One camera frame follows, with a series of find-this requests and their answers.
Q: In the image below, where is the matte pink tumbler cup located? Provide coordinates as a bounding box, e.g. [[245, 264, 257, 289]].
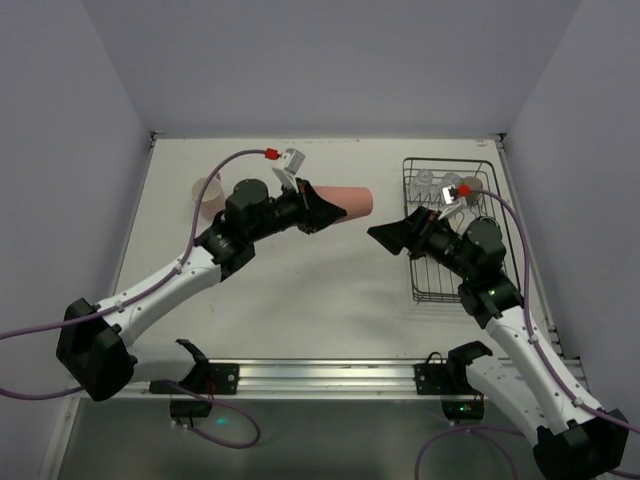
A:
[[314, 185, 373, 221]]

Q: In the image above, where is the glossy pink handled mug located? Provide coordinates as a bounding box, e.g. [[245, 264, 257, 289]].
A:
[[191, 177, 225, 220]]

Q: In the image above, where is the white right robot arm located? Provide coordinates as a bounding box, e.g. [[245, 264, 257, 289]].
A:
[[368, 207, 629, 479]]

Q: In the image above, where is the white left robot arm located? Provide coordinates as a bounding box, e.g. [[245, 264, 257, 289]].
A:
[[56, 179, 354, 401]]

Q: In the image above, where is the clear glass cup left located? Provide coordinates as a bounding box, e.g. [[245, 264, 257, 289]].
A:
[[409, 169, 434, 202]]

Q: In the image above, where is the clear glass cup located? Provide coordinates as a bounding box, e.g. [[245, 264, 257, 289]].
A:
[[409, 169, 434, 202], [438, 172, 462, 191]]

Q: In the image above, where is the clear glass cup right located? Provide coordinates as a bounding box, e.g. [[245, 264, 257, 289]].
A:
[[438, 172, 462, 191]]

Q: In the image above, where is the grey-beige speckled cup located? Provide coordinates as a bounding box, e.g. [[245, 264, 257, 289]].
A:
[[458, 176, 484, 207]]

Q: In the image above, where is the black wire dish rack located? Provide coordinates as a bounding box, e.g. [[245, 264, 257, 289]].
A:
[[402, 157, 522, 303]]

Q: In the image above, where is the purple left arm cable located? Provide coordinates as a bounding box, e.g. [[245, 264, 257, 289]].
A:
[[0, 147, 262, 449]]

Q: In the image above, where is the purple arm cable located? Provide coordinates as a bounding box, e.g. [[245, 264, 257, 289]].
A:
[[414, 183, 640, 480], [0, 147, 262, 449]]

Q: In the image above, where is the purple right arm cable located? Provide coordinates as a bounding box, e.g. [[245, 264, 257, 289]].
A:
[[414, 183, 640, 480]]

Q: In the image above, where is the aluminium mounting rail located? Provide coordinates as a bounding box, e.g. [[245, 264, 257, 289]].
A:
[[69, 355, 586, 401]]

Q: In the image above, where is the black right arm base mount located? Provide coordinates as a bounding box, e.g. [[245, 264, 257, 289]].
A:
[[413, 341, 493, 425]]

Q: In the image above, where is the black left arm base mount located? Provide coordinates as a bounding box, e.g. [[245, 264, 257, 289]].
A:
[[169, 339, 240, 426]]

